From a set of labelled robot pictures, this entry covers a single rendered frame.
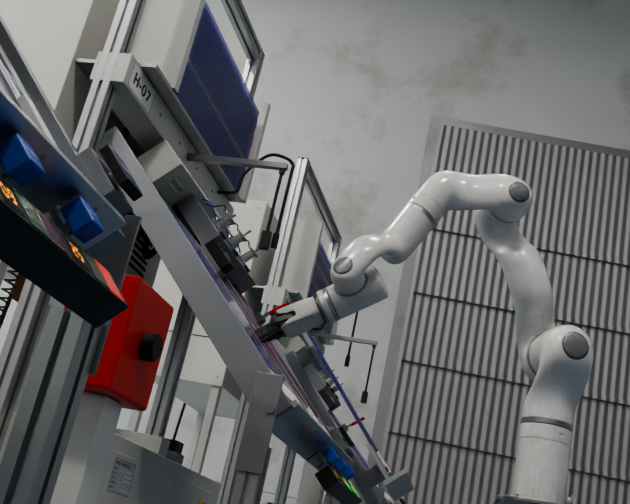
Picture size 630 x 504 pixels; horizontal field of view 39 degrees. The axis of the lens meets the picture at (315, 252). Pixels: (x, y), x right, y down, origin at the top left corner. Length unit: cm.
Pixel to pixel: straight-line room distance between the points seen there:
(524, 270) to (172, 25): 102
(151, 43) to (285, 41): 447
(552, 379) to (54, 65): 132
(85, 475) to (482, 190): 132
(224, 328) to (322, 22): 514
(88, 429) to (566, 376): 124
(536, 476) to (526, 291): 44
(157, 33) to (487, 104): 446
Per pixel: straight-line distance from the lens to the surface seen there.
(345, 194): 599
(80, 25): 209
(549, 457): 213
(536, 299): 223
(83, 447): 124
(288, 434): 171
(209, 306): 167
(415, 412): 553
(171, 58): 209
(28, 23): 216
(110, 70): 194
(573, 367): 214
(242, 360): 162
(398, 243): 214
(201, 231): 210
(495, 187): 222
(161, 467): 193
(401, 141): 618
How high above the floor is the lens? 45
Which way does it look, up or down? 20 degrees up
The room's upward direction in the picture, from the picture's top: 13 degrees clockwise
